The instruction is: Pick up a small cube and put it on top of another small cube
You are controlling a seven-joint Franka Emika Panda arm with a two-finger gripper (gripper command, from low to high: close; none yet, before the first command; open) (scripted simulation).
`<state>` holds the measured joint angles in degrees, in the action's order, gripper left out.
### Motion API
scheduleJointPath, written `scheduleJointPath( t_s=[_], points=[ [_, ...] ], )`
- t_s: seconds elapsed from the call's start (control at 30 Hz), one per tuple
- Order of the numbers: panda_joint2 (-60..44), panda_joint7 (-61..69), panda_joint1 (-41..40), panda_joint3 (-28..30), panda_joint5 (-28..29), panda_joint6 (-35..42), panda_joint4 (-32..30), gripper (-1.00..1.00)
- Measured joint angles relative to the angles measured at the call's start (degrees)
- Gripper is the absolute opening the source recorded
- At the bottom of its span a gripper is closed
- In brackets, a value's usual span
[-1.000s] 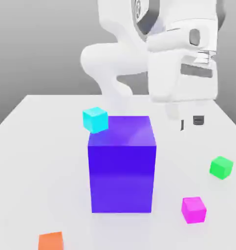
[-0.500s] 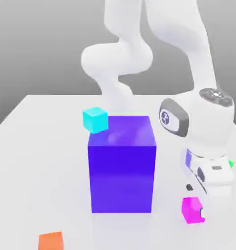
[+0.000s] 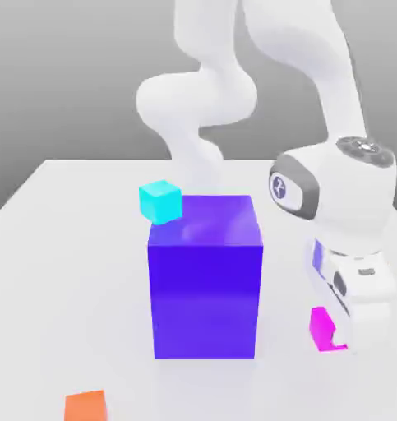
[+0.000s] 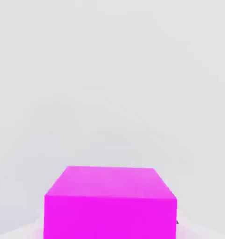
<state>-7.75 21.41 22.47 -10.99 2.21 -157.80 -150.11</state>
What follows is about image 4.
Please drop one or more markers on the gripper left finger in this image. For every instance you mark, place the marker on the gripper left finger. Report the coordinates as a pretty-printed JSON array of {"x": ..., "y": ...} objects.
[{"x": 33, "y": 232}]

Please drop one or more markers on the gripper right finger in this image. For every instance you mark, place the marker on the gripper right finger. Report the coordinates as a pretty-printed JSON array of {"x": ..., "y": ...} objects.
[{"x": 187, "y": 231}]

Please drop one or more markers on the small magenta cube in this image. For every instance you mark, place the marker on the small magenta cube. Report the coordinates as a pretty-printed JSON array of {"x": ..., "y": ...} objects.
[{"x": 110, "y": 214}]

